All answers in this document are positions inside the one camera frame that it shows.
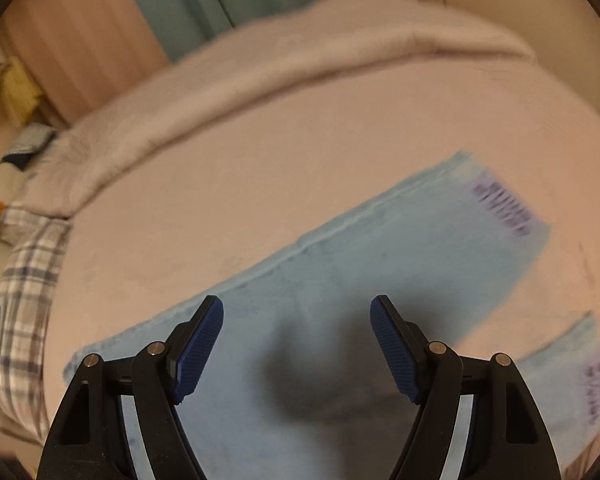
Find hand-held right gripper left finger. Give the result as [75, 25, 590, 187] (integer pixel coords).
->
[36, 295, 225, 480]

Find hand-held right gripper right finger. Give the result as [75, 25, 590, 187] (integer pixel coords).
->
[370, 295, 564, 480]

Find light blue denim pants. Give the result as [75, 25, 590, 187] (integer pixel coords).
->
[62, 149, 600, 480]

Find plaid pillow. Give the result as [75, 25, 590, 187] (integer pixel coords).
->
[0, 202, 74, 445]

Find pink bed sheet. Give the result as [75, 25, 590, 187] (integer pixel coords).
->
[42, 57, 600, 480]

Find blue striped cloth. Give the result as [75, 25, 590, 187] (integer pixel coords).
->
[0, 127, 57, 166]

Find pink folded blanket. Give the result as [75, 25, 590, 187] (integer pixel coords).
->
[30, 0, 538, 219]

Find pink curtain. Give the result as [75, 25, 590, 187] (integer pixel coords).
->
[0, 0, 174, 127]

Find teal curtain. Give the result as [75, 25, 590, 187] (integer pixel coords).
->
[111, 0, 327, 64]

